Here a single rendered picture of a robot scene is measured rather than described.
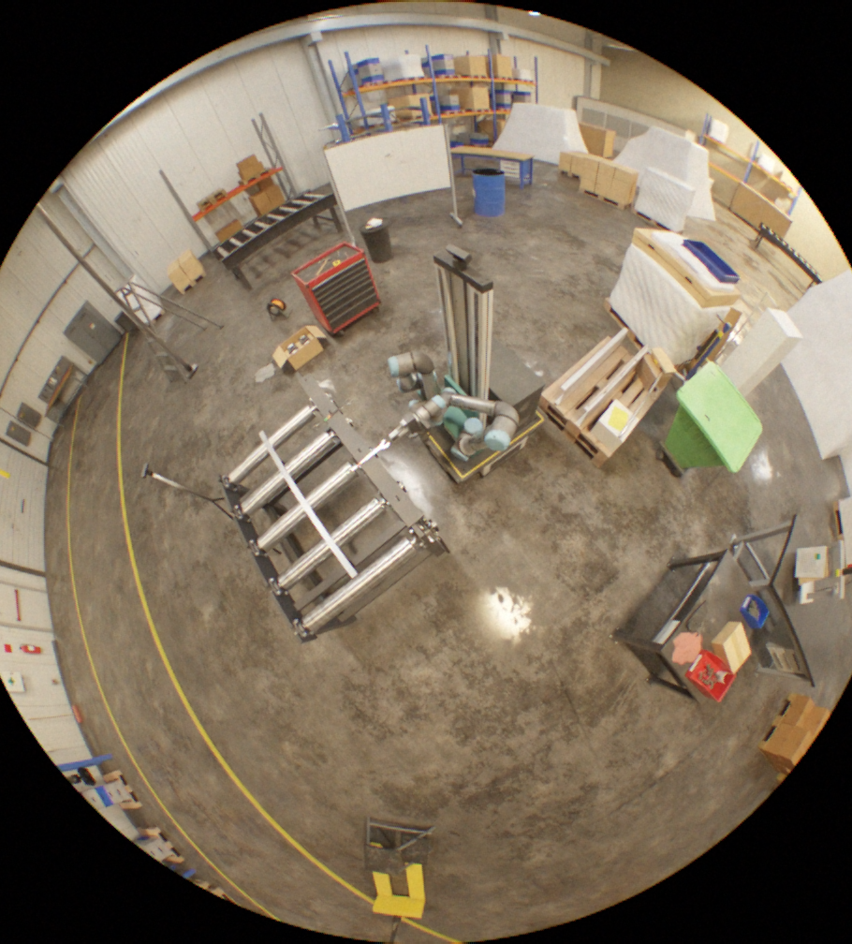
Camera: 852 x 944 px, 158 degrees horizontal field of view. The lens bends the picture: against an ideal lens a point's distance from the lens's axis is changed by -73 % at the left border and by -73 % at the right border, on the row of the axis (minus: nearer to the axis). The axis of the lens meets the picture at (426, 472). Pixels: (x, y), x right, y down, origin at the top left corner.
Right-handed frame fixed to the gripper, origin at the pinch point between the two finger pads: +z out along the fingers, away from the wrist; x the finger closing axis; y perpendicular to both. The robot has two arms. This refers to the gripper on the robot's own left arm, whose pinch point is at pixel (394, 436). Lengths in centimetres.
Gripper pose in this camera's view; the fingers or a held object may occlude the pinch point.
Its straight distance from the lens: 156.5
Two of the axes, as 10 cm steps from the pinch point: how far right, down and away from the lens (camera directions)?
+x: -1.3, -3.4, -9.3
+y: -6.2, -7.0, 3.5
